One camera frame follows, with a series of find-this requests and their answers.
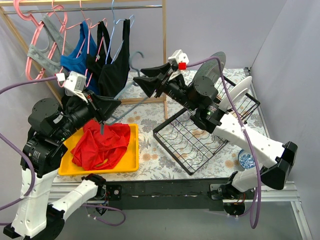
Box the black wire dish rack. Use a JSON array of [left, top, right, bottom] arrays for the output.
[[153, 79, 260, 176]]

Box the white plate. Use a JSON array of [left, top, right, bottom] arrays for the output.
[[218, 76, 253, 112]]

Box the grey-blue hanger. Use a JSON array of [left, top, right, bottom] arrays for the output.
[[107, 51, 148, 126]]

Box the red tank top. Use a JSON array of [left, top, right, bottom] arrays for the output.
[[71, 120, 131, 171]]

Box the blue tank top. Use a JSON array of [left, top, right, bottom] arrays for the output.
[[59, 20, 101, 95]]

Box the black tank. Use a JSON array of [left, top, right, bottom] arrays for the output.
[[98, 19, 131, 98], [86, 21, 112, 80]]

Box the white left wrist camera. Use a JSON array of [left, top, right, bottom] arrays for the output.
[[63, 71, 87, 102]]

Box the floral table mat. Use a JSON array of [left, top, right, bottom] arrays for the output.
[[49, 68, 270, 181]]

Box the grey patterned plate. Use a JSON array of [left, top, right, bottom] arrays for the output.
[[193, 51, 226, 84]]

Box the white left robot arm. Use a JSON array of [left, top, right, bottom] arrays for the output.
[[3, 93, 120, 240]]

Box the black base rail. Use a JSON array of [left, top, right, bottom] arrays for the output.
[[92, 178, 228, 212]]

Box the wooden clothes rack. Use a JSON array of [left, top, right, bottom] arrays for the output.
[[0, 0, 168, 120]]

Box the yellow plastic tray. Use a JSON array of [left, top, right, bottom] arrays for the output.
[[58, 120, 139, 176]]

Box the blue white porcelain bowl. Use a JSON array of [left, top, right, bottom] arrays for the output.
[[237, 149, 256, 170]]

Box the thick pink hanger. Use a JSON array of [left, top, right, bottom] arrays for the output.
[[13, 0, 44, 81]]

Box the light blue hanger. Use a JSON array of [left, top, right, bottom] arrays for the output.
[[107, 0, 127, 63]]

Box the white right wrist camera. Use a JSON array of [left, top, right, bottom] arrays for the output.
[[168, 49, 189, 75]]

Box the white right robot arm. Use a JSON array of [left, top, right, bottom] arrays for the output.
[[133, 57, 298, 199]]

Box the grey tank top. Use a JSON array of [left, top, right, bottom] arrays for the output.
[[29, 12, 75, 79]]

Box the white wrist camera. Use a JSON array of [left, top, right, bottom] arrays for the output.
[[63, 71, 87, 102], [168, 49, 189, 75]]

